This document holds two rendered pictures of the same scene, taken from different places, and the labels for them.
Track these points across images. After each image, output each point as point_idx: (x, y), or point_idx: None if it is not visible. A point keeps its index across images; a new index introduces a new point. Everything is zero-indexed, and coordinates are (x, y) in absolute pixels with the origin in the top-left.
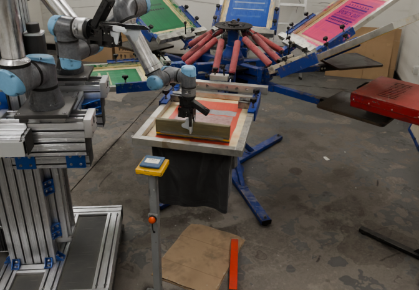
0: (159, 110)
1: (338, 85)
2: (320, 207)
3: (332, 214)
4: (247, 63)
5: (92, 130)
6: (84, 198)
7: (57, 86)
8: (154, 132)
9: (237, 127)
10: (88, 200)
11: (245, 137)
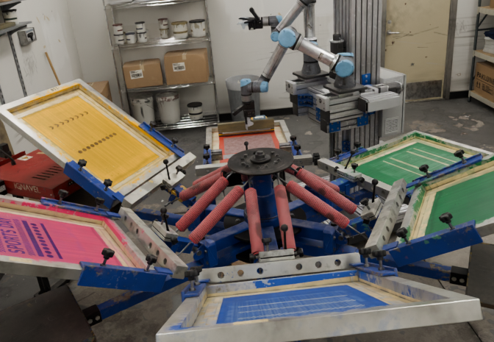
0: (287, 137)
1: None
2: (137, 338)
3: (124, 333)
4: (236, 214)
5: (286, 88)
6: (412, 276)
7: (303, 62)
8: (277, 132)
9: (217, 147)
10: (403, 274)
11: (206, 134)
